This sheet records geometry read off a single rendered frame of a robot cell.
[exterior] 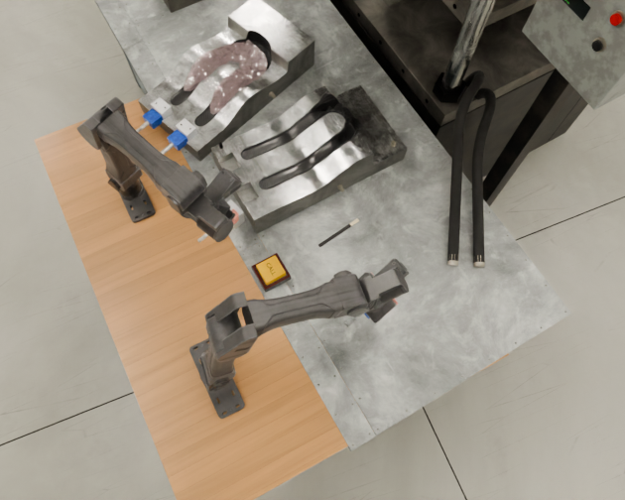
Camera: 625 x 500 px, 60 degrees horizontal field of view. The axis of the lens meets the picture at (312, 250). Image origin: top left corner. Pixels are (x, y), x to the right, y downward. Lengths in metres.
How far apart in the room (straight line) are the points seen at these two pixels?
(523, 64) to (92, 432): 2.04
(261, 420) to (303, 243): 0.48
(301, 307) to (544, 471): 1.56
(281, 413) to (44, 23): 2.53
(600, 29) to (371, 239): 0.75
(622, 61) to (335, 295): 0.87
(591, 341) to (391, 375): 1.29
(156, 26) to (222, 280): 0.93
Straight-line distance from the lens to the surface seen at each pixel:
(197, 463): 1.43
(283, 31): 1.80
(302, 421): 1.41
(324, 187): 1.52
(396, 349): 1.46
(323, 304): 1.04
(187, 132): 1.63
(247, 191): 1.53
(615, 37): 1.49
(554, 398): 2.44
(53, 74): 3.12
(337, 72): 1.84
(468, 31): 1.65
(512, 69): 2.00
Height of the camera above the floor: 2.21
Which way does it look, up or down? 68 degrees down
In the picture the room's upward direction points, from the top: 3 degrees clockwise
